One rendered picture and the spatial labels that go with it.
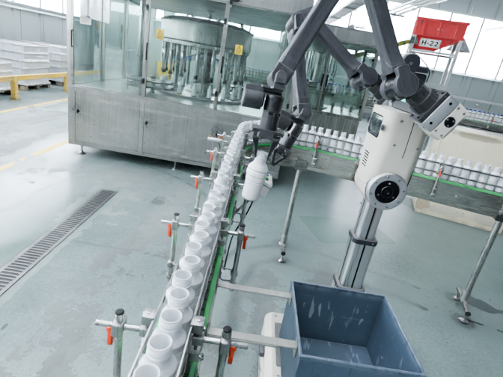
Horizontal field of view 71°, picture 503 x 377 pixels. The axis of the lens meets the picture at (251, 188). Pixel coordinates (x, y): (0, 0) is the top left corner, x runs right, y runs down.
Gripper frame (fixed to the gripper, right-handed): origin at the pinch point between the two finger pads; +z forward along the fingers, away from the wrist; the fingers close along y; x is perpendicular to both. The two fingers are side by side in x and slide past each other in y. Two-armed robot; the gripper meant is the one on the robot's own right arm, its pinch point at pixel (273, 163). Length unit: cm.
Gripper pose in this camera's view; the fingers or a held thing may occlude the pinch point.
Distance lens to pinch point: 153.6
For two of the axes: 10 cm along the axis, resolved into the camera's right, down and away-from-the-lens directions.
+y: -0.4, 3.4, -9.4
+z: -4.9, 8.1, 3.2
